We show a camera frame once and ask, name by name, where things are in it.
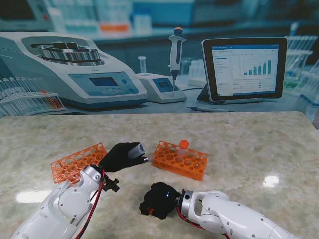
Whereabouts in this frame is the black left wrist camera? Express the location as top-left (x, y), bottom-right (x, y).
top-left (103, 177), bottom-right (120, 192)

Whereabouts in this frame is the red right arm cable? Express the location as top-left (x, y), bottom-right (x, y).
top-left (176, 208), bottom-right (231, 239)

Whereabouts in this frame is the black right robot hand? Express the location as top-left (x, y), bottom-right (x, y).
top-left (139, 182), bottom-right (181, 220)

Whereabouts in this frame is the red left arm cable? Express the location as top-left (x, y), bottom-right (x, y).
top-left (74, 169), bottom-right (107, 239)

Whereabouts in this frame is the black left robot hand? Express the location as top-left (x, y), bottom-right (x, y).
top-left (99, 142), bottom-right (150, 173)

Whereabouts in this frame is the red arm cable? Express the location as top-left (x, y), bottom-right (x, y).
top-left (176, 208), bottom-right (231, 239)
top-left (74, 169), bottom-right (107, 239)

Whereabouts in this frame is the orange test tube rack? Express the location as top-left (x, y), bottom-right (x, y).
top-left (151, 140), bottom-right (209, 181)
top-left (50, 142), bottom-right (108, 184)

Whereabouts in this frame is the printed laboratory backdrop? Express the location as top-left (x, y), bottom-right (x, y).
top-left (0, 0), bottom-right (319, 130)

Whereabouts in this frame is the clear plastic test tube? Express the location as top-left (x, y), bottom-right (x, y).
top-left (177, 147), bottom-right (189, 162)
top-left (127, 143), bottom-right (146, 159)

